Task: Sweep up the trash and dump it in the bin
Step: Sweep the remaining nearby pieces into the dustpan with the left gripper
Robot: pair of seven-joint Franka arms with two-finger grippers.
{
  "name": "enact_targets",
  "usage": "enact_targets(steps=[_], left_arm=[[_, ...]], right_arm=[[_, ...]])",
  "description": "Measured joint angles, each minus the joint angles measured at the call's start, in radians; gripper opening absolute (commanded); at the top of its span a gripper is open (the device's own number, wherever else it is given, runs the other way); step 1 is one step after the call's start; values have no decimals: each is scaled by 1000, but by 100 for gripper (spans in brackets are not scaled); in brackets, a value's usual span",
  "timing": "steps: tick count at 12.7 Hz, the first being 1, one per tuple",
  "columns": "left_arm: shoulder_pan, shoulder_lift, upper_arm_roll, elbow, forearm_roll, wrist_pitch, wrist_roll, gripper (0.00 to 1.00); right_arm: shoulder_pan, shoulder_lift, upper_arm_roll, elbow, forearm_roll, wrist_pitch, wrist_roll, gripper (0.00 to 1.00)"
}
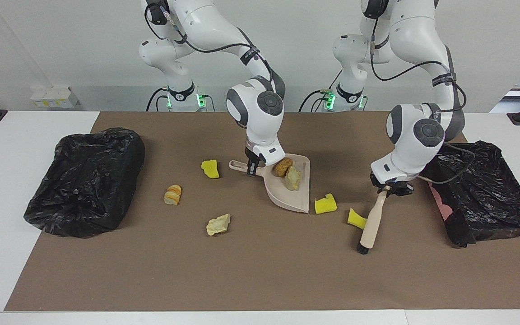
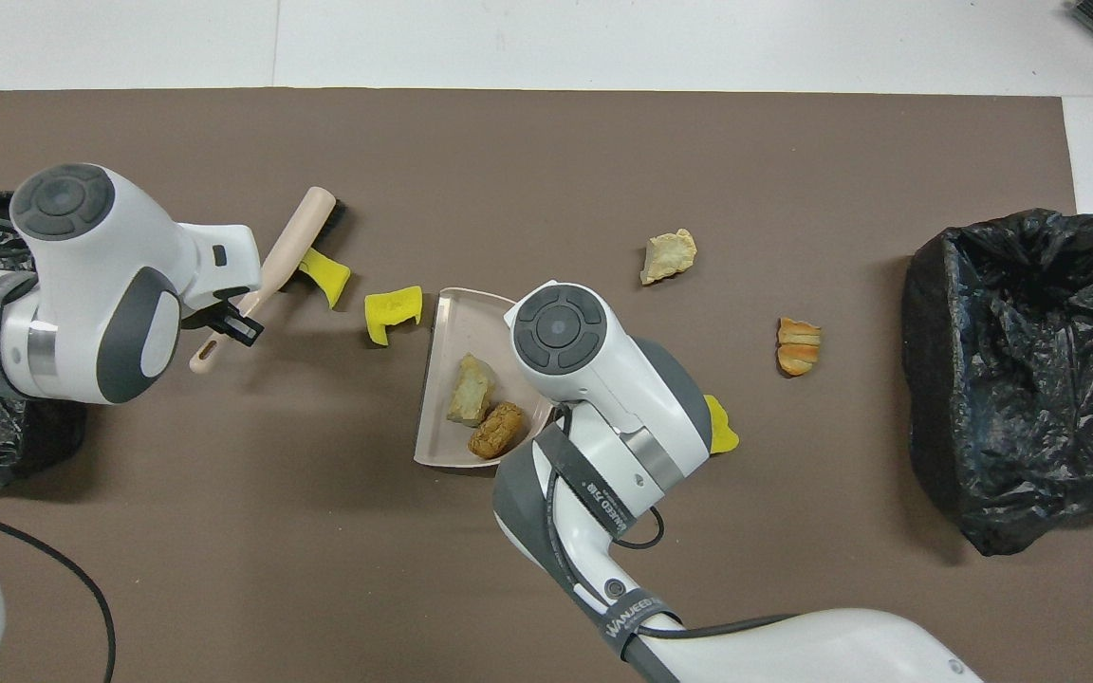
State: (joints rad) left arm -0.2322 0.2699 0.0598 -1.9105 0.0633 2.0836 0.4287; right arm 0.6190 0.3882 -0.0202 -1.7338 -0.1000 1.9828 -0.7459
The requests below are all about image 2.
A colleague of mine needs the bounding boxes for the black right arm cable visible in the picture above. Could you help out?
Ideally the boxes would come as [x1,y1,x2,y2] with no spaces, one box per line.
[546,408,794,646]

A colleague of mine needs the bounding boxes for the bin lined black bag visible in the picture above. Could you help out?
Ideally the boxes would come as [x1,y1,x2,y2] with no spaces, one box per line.
[900,209,1093,558]

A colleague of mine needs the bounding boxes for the beige brush black bristles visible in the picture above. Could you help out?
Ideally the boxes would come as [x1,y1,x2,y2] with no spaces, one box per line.
[189,186,348,374]

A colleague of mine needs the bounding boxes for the brown table mat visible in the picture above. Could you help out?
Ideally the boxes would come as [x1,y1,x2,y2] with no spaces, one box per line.
[0,88,1093,683]

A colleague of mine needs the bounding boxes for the notched yellow sponge piece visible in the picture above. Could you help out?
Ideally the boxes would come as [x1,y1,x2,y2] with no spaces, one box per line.
[363,286,424,347]

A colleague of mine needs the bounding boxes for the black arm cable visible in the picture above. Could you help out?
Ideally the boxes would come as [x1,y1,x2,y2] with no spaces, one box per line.
[0,216,118,683]
[546,408,794,646]

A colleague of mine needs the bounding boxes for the striped croissant piece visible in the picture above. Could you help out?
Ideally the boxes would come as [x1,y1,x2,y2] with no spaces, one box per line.
[776,317,824,378]

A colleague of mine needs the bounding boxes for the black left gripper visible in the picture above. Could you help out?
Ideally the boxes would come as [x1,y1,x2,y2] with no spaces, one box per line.
[181,294,266,348]

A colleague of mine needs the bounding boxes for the brown oval bread roll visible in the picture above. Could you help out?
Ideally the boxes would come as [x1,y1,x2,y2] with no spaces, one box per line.
[468,400,527,461]

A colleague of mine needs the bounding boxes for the beige plastic dustpan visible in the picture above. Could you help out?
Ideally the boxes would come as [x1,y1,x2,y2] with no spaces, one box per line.
[414,286,557,471]

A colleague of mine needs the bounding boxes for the ribbed yellow sponge piece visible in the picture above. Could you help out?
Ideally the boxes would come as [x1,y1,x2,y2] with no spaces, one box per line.
[706,394,741,454]

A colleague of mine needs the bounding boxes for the pale bread chunk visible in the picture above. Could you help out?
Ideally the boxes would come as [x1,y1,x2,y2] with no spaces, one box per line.
[639,228,699,286]
[447,353,498,428]

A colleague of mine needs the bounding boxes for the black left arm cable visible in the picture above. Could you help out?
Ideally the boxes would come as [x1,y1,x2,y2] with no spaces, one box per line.
[0,216,118,683]

